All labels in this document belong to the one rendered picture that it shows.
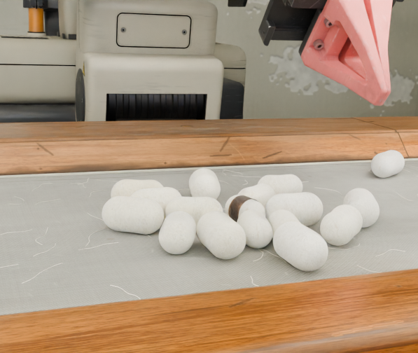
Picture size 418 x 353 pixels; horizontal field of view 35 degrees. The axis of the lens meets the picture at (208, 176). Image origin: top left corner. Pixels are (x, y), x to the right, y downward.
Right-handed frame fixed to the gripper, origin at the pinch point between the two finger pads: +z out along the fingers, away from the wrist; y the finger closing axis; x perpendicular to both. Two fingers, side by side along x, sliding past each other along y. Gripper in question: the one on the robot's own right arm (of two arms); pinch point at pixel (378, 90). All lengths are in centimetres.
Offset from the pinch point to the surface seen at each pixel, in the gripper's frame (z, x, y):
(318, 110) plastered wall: -138, 154, 112
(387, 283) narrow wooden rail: 17.0, -6.2, -10.5
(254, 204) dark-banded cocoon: 6.0, 3.8, -9.8
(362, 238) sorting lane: 9.5, 3.2, -3.9
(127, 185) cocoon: 1.7, 6.9, -16.6
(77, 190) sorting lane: -2.1, 12.3, -18.8
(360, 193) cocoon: 6.3, 3.0, -2.7
